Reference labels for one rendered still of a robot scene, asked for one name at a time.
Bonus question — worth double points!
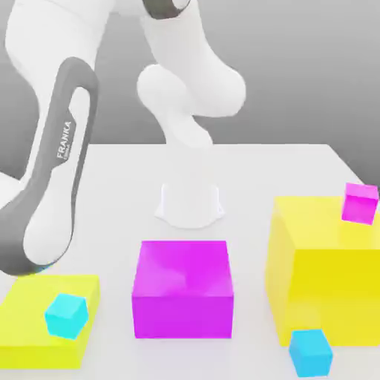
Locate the small magenta cube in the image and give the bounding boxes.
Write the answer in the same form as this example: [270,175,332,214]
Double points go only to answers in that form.
[341,182,380,226]

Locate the small cyan cube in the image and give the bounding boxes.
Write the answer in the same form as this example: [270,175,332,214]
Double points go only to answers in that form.
[44,292,90,341]

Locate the small blue cube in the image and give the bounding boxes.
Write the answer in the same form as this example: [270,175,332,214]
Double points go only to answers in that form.
[288,328,334,379]

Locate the large magenta box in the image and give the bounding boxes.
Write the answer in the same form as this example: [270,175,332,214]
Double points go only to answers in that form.
[131,240,235,340]

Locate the large lime yellow box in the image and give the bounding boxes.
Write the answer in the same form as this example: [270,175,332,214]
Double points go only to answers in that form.
[0,274,101,370]

